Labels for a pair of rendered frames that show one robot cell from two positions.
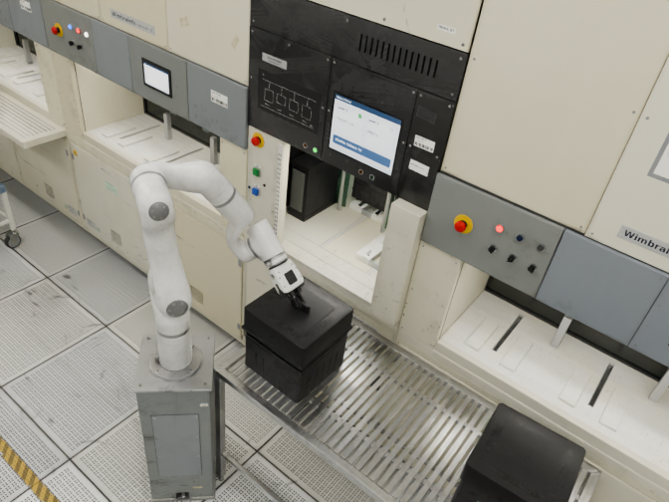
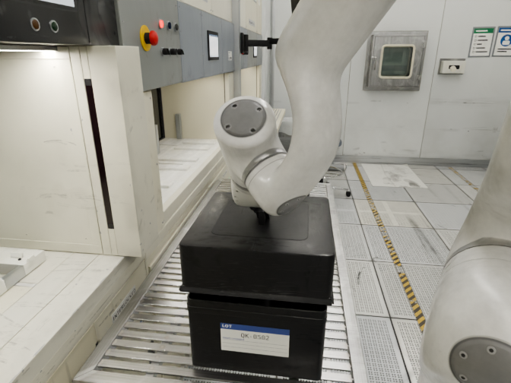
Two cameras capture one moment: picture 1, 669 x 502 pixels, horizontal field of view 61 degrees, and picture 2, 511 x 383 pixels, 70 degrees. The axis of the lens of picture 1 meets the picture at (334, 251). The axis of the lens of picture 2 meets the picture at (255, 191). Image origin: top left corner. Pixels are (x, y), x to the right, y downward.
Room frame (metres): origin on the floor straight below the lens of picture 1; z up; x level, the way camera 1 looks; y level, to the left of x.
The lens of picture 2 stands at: (1.80, 0.72, 1.38)
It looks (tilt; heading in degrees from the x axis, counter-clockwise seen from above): 21 degrees down; 245
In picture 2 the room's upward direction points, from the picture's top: straight up
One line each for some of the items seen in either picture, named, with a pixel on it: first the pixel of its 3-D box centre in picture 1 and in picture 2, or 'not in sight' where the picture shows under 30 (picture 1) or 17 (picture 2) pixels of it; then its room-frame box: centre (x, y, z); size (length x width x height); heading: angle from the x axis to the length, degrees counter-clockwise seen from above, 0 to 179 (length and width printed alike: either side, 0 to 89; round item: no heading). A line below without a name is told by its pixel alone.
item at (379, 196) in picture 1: (383, 177); not in sight; (2.50, -0.19, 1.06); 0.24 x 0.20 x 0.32; 57
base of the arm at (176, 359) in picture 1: (174, 344); not in sight; (1.41, 0.54, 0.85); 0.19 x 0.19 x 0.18
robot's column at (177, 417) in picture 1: (181, 421); not in sight; (1.41, 0.54, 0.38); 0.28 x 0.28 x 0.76; 12
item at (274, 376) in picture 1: (296, 348); (263, 298); (1.48, 0.09, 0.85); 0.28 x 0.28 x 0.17; 56
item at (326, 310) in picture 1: (299, 315); (263, 232); (1.48, 0.09, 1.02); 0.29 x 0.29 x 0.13; 56
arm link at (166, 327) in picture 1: (168, 295); (483, 359); (1.44, 0.55, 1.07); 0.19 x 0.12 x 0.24; 30
